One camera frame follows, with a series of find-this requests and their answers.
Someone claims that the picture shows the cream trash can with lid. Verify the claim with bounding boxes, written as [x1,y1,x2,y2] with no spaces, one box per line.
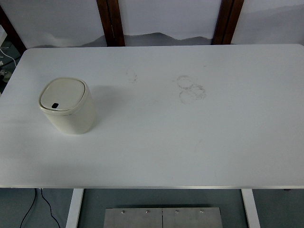
[38,77,96,134]

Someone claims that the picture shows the left white table leg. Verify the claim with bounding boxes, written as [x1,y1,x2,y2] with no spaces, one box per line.
[66,189,84,228]

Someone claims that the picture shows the white table leg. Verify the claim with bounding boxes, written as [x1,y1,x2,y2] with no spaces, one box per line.
[241,189,261,228]
[66,189,84,228]

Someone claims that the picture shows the right white table leg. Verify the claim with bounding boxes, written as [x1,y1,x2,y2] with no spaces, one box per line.
[241,189,261,228]

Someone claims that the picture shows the left dark wooden post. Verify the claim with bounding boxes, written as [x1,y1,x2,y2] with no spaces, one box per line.
[96,0,125,47]

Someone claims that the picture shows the metal base plate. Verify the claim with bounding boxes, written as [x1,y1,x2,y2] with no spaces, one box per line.
[104,207,223,228]

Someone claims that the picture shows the right dark wooden post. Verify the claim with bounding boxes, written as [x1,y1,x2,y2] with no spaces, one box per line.
[211,0,244,45]

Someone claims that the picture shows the black cable on floor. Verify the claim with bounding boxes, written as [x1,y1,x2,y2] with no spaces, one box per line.
[19,188,60,228]

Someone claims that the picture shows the white cable on floor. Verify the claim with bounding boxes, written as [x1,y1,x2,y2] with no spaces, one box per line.
[0,48,18,67]

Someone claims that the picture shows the far-left dark wooden post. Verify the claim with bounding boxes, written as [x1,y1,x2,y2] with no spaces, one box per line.
[0,7,27,55]

